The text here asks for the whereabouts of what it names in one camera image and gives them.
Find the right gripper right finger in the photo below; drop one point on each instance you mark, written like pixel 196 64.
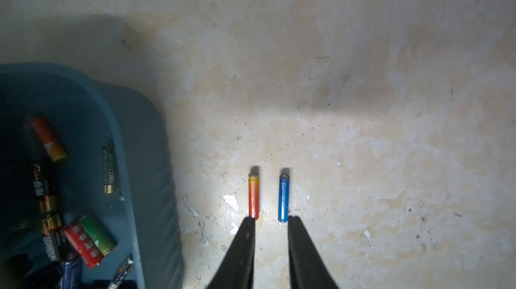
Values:
pixel 306 267

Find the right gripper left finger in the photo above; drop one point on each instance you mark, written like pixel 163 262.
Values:
pixel 237 267

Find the blue AAA battery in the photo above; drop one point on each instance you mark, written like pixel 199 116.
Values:
pixel 283 201

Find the red orange AAA battery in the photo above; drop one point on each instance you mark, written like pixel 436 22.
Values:
pixel 253 183

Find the teal plastic storage box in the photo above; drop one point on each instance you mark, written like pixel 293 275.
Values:
pixel 86 115

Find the green battery in box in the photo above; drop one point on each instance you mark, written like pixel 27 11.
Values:
pixel 98 233

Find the red battery in box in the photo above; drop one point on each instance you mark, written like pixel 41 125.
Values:
pixel 48 139

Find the black gold battery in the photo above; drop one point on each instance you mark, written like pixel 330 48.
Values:
pixel 44 189

